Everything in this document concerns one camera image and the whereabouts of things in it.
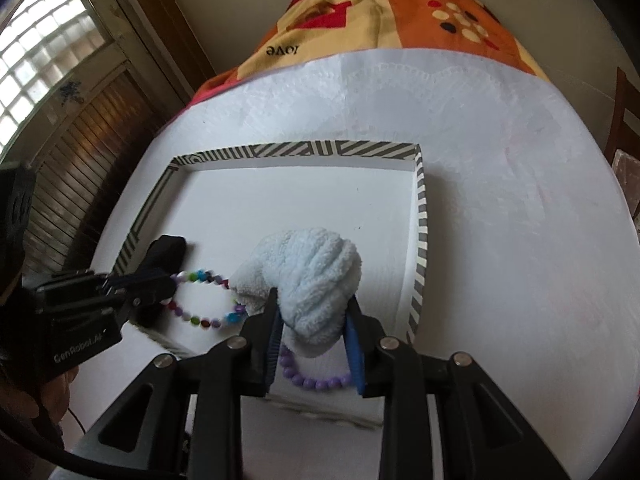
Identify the white table cover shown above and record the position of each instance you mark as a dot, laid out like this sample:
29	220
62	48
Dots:
500	210

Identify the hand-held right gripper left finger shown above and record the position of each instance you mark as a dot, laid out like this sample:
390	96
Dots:
272	340

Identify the orange printed blanket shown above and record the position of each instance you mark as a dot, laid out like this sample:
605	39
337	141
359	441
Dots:
400	10

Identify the wooden chair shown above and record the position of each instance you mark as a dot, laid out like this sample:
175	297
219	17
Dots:
622	125

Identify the striped shallow box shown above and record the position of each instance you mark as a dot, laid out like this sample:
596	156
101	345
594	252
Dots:
422	210

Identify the wooden slatted door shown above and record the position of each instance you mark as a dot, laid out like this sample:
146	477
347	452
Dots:
95	160

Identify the glass block window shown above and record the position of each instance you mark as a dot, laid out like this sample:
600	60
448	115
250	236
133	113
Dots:
45	50

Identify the light blue fluffy cloth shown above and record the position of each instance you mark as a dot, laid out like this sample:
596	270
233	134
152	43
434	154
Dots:
310	280

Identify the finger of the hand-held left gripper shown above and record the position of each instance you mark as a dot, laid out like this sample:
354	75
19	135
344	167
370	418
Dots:
150	299
147	279

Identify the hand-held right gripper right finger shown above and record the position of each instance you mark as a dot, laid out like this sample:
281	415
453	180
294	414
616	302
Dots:
356	360

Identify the black fluffy cloth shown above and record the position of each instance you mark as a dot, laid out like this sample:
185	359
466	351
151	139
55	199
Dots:
167	252

